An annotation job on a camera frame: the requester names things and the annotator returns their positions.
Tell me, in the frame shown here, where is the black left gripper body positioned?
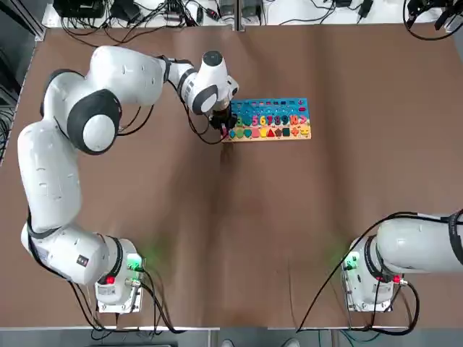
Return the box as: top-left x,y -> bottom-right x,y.
208,104 -> 238,132

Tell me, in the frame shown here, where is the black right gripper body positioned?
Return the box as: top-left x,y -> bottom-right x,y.
407,0 -> 463,15

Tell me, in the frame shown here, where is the blue wooden toy board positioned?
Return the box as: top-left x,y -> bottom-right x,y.
221,97 -> 313,144

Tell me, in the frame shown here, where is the white side table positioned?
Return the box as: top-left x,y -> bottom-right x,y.
43,0 -> 446,27

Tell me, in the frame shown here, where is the black desktop box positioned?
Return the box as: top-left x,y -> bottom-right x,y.
54,0 -> 106,19

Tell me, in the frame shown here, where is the black base cable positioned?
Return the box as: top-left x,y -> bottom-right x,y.
397,280 -> 422,332
139,265 -> 187,334

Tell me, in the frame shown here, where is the aluminium frame beam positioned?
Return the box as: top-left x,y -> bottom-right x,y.
34,0 -> 48,40

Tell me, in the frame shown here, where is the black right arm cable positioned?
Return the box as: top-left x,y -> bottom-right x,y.
295,209 -> 463,333

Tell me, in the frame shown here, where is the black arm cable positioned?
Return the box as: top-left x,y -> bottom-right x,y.
27,53 -> 232,332
295,209 -> 463,333

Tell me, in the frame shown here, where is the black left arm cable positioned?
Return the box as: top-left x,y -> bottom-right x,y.
27,53 -> 232,332

